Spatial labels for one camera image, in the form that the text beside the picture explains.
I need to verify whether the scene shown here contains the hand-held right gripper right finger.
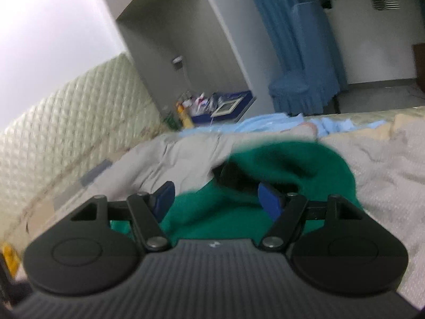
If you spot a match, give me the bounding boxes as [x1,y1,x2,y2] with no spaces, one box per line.
[257,182,364,252]

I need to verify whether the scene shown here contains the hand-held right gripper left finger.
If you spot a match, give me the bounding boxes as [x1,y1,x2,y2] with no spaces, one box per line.
[70,181,176,252]

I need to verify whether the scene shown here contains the green hoodie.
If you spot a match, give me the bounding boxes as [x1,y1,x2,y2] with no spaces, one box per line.
[109,141,364,243]

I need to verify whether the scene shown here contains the light blue sheet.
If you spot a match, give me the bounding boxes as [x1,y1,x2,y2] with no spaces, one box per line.
[179,113,396,140]

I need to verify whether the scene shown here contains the green bottle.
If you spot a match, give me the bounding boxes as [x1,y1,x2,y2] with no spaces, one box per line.
[166,106,181,130]

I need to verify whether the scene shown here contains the orange bottle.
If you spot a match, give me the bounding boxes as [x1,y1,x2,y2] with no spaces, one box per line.
[177,102,194,128]

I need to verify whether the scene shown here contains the blue nightstand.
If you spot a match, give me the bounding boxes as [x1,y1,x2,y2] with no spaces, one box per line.
[191,90,257,126]

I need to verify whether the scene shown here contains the white flat box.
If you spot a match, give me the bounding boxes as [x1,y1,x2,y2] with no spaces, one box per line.
[211,99,242,117]

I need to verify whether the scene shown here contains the red white packets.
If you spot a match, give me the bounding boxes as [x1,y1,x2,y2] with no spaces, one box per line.
[191,93,213,114]

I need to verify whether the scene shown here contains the blue covered chair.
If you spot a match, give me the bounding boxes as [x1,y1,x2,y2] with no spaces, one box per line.
[268,0,341,115]

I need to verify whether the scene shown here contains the grey blanket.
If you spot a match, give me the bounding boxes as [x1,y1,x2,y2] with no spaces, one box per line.
[80,113,425,306]

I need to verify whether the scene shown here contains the quilted cream headboard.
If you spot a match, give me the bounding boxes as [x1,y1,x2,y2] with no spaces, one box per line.
[0,51,167,240]

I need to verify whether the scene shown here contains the quilted mattress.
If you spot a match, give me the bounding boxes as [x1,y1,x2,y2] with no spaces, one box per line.
[305,106,425,130]

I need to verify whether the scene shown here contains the yellow cloth item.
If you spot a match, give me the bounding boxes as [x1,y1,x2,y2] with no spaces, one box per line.
[0,242,19,278]

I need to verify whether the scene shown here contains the blue curtain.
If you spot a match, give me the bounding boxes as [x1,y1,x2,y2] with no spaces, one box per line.
[249,0,339,107]

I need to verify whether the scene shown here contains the brown box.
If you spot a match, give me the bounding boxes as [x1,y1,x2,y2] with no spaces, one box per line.
[413,43,425,92]

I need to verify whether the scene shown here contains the white charger cable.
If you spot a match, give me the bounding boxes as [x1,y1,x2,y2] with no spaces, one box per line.
[181,68,194,100]

